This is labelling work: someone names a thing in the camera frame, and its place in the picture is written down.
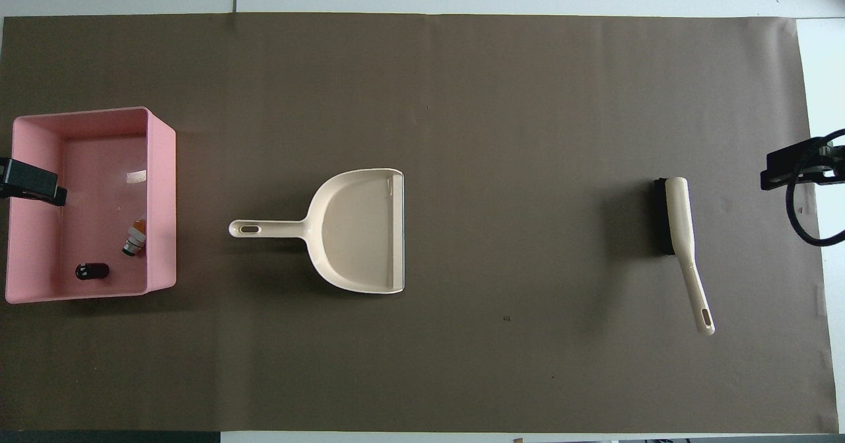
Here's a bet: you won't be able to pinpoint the pink plastic bin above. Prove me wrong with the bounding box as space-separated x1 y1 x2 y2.
5 106 178 305

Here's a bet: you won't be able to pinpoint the cream plastic dustpan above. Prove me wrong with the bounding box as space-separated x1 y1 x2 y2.
228 168 405 294

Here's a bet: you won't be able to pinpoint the cream hand brush black bristles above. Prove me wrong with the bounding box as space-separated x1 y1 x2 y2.
654 176 716 336

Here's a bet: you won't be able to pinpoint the black cable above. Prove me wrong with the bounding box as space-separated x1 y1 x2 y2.
784 128 845 248

